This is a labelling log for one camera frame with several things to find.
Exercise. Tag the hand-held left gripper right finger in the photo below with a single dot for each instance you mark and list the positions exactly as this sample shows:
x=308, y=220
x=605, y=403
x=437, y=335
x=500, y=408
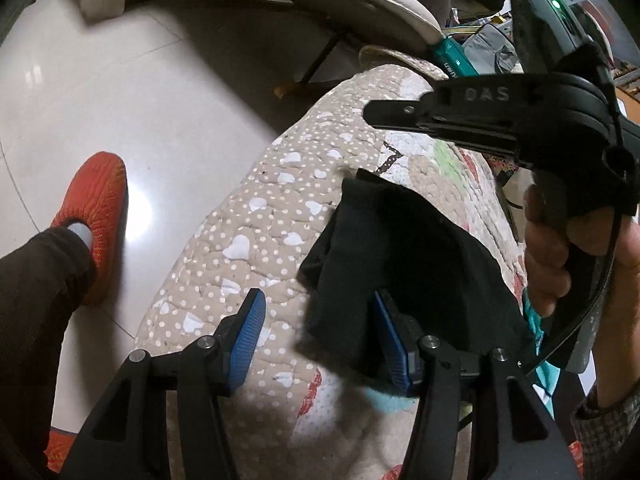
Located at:
x=392, y=350

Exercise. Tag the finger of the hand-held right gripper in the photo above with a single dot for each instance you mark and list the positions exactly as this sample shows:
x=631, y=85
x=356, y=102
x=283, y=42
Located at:
x=450, y=105

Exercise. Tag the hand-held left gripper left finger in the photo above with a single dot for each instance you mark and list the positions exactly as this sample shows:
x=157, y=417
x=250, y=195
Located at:
x=247, y=340

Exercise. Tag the black pants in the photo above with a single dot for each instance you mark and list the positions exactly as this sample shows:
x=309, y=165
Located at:
x=425, y=260

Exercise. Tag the person's right forearm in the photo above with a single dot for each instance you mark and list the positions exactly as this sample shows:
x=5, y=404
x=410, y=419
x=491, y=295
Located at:
x=610, y=440

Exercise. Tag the person's right hand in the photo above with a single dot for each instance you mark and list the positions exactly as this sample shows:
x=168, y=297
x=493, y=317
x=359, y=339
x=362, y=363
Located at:
x=545, y=260

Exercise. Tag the teal packet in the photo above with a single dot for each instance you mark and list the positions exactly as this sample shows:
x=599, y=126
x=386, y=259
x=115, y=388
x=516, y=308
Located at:
x=450, y=57

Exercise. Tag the grey bag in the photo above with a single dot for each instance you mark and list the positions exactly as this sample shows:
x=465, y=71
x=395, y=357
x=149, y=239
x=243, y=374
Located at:
x=490, y=50

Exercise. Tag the heart-patterned quilted bedspread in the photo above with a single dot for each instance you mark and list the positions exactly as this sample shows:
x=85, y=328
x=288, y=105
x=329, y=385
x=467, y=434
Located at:
x=260, y=240

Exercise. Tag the teal printed fleece blanket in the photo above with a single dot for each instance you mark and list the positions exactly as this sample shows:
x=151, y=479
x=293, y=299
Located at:
x=547, y=385

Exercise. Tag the red slipper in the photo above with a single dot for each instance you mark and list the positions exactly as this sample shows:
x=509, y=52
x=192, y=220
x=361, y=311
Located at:
x=95, y=195
x=60, y=450

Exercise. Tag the person's leg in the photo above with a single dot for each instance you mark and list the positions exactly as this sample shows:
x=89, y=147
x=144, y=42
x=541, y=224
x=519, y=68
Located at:
x=35, y=320

